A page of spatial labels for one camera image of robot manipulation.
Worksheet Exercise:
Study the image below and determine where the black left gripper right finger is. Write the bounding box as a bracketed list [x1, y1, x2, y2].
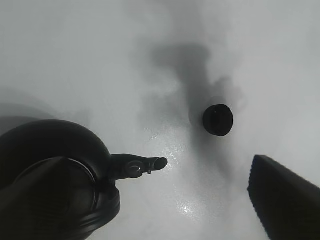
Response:
[247, 155, 320, 240]

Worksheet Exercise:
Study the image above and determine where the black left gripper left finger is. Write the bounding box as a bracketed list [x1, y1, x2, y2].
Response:
[0, 157, 66, 240]

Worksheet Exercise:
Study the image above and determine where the black round teapot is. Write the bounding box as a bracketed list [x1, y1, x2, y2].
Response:
[0, 120, 168, 240]

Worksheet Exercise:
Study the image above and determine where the small black teacup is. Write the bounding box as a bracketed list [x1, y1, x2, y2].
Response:
[202, 104, 234, 137]

